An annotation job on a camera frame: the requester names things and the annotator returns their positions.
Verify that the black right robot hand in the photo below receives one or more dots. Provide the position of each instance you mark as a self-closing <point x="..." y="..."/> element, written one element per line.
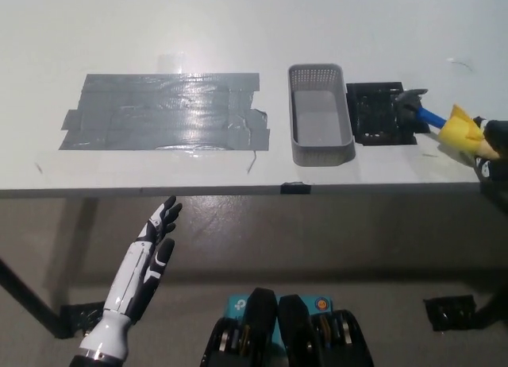
<point x="500" y="136"/>

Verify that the black table brace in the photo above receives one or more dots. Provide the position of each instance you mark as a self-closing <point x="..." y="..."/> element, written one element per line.
<point x="498" y="200"/>

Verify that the black table leg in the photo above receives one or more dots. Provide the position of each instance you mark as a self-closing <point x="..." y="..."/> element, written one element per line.
<point x="494" y="309"/>
<point x="28" y="293"/>

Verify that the blue hammer with yellow wrap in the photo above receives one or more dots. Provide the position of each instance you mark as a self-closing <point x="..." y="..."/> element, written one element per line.
<point x="430" y="117"/>

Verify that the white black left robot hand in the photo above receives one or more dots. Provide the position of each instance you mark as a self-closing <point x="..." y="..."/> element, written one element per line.
<point x="137" y="271"/>

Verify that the grey duct tape patch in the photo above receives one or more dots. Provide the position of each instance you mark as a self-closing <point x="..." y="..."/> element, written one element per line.
<point x="158" y="113"/>

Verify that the grey perforated plastic basket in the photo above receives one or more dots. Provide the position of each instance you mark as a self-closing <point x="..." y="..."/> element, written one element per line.
<point x="321" y="122"/>

